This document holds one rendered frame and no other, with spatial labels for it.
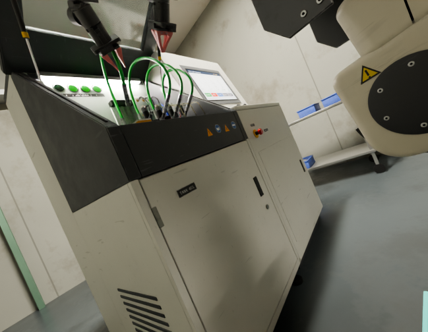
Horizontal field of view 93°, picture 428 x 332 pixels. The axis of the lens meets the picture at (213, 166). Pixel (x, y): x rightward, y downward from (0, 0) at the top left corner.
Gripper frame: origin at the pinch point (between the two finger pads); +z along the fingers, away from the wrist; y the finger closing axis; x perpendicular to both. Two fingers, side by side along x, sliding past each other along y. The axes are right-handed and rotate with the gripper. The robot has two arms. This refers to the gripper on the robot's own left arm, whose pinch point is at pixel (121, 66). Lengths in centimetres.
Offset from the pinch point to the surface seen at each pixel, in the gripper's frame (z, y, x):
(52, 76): 0.1, 26.9, -35.1
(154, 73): 29, -20, -50
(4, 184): 101, 179, -180
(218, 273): 43, 15, 69
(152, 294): 40, 36, 62
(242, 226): 52, -1, 59
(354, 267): 96, -35, 93
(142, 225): 19, 23, 53
